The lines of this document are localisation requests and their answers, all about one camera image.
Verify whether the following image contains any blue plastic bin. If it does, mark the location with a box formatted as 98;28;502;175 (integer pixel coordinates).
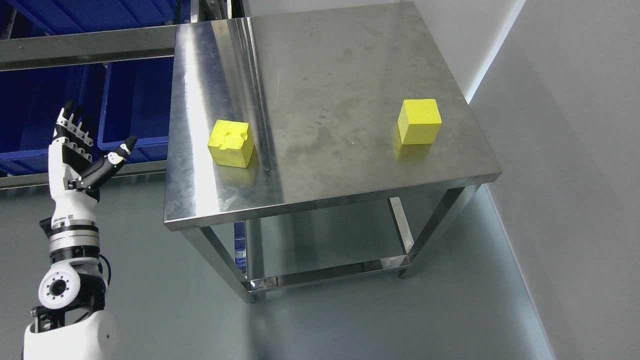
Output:
7;0;179;35
97;57;174;163
0;65;87;176

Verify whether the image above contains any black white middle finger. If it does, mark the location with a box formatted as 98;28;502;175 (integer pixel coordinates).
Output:
72;116;90;154

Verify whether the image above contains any dented yellow foam block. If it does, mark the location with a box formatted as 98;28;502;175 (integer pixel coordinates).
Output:
207;119;255;169

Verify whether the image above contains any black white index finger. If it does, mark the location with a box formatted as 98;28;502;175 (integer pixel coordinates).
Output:
80;125;95;162

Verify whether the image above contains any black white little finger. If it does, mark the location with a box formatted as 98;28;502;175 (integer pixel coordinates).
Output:
54;100;74;142

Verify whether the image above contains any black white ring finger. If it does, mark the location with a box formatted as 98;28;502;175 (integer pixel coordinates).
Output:
65;104;83;151

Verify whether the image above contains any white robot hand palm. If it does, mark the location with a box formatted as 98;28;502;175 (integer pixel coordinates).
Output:
48;139;98;230

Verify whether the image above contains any metal shelf rack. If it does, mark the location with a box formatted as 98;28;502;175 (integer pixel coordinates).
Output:
0;0;249;191

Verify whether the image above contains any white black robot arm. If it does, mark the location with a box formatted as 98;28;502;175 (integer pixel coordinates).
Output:
22;100;137;360

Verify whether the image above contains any stainless steel table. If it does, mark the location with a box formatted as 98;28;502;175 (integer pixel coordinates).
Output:
164;2;503;304

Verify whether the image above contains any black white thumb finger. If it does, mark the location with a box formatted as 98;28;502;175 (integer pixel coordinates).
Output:
68;136;138;191

